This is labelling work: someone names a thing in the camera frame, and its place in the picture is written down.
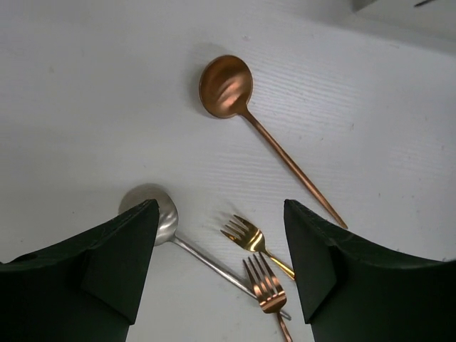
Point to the copper fork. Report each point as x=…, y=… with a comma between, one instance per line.
x=267, y=289

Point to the copper spoon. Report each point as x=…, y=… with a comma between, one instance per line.
x=225, y=88

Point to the silver spoon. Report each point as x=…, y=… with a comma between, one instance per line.
x=167, y=227

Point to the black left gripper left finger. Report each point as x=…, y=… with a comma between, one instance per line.
x=85, y=288

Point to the gold fork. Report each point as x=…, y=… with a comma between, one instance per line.
x=249, y=237

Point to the white utensil caddy frame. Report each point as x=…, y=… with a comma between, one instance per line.
x=428, y=14

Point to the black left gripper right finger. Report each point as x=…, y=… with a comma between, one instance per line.
x=352, y=289

